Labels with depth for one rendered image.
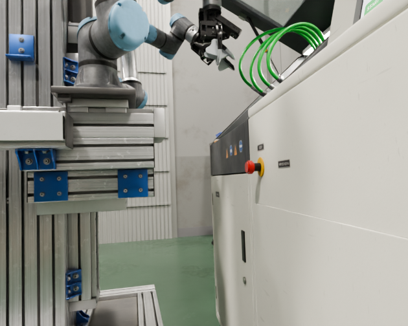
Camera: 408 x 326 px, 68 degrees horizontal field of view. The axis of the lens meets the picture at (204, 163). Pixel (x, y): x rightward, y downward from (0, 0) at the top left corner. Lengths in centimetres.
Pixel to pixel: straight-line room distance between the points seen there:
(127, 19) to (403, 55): 68
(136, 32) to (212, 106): 356
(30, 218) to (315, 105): 94
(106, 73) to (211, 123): 346
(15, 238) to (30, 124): 46
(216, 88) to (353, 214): 411
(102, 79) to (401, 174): 79
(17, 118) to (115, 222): 337
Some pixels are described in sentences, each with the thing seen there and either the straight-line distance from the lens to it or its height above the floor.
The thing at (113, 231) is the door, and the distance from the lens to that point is 414.
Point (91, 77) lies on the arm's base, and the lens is 96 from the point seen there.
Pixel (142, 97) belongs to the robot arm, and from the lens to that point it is 159.
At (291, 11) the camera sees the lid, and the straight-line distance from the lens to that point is 170.
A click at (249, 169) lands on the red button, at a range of 79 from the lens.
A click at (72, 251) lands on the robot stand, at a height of 53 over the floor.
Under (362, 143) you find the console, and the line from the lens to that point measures 45.
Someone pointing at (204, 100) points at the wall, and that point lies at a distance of 441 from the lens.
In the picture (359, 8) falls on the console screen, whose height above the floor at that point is 121.
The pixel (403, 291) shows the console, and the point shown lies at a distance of 43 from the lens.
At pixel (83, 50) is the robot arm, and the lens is 102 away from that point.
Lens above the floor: 77
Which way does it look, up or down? 3 degrees up
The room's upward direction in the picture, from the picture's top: 2 degrees counter-clockwise
